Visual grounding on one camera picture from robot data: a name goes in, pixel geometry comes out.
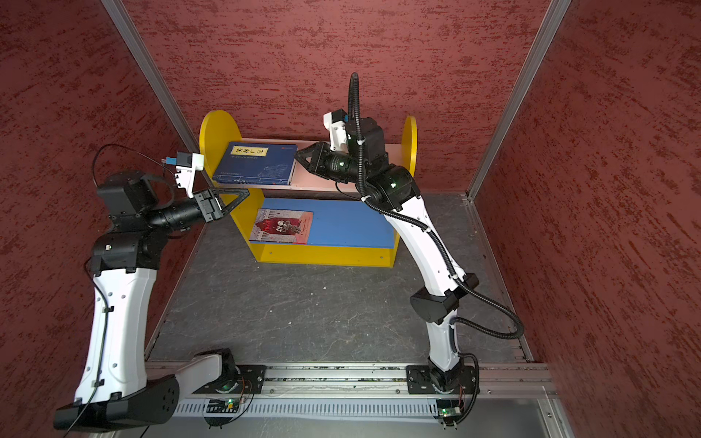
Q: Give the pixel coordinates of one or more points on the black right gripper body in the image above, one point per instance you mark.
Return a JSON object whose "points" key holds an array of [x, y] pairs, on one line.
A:
{"points": [[342, 165]]}

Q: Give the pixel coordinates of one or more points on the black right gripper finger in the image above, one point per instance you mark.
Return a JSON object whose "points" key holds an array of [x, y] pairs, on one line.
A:
{"points": [[309, 151], [309, 163]]}

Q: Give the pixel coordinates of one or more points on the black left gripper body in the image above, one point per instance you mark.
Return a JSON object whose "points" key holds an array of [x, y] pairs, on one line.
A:
{"points": [[179, 215]]}

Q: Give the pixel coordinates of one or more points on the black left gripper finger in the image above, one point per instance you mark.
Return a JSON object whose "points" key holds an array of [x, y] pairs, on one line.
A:
{"points": [[235, 191], [231, 201]]}

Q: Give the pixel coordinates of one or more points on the blue book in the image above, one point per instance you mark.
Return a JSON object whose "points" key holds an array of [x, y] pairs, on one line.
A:
{"points": [[256, 163]]}

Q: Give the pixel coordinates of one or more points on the red Hamlet picture book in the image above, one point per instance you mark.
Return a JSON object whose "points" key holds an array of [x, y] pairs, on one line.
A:
{"points": [[276, 226]]}

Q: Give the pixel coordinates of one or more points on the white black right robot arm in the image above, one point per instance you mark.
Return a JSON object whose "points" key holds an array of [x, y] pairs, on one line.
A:
{"points": [[392, 189]]}

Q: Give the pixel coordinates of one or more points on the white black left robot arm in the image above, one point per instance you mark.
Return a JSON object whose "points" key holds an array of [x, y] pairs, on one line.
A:
{"points": [[115, 392]]}

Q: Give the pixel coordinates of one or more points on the yellow pink blue bookshelf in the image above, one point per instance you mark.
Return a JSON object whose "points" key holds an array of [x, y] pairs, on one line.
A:
{"points": [[342, 233]]}

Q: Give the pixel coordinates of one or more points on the left controller circuit board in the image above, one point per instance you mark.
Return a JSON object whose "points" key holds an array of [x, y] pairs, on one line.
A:
{"points": [[228, 407]]}

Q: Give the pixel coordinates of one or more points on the controller circuit board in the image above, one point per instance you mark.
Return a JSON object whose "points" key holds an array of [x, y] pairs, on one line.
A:
{"points": [[449, 410], [228, 407]]}

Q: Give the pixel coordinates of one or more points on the left aluminium corner profile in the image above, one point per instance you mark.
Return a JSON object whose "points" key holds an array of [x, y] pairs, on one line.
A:
{"points": [[125, 26]]}

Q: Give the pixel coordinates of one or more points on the aluminium corner profile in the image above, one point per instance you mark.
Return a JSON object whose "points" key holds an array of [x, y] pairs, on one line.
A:
{"points": [[538, 50], [125, 26]]}

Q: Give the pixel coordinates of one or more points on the right controller circuit board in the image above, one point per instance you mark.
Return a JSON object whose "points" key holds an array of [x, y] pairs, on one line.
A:
{"points": [[449, 410]]}

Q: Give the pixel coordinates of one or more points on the right aluminium corner profile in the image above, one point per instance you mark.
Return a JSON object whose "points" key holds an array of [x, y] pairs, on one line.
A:
{"points": [[538, 50]]}

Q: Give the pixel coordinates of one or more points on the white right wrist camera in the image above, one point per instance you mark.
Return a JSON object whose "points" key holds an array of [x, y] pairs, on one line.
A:
{"points": [[335, 124]]}

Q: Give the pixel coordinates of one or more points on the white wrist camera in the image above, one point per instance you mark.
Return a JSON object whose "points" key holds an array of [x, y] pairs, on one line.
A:
{"points": [[186, 165], [335, 124]]}

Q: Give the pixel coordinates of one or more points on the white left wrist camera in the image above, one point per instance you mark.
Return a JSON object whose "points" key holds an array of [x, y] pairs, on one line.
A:
{"points": [[186, 165]]}

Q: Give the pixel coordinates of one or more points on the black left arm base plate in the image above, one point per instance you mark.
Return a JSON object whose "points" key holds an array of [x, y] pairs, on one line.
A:
{"points": [[250, 379]]}

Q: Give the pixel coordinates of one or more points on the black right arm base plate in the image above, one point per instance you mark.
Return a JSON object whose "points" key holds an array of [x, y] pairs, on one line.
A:
{"points": [[429, 379]]}

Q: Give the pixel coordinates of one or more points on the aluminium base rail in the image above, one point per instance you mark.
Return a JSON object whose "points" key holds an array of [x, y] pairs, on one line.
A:
{"points": [[385, 380]]}

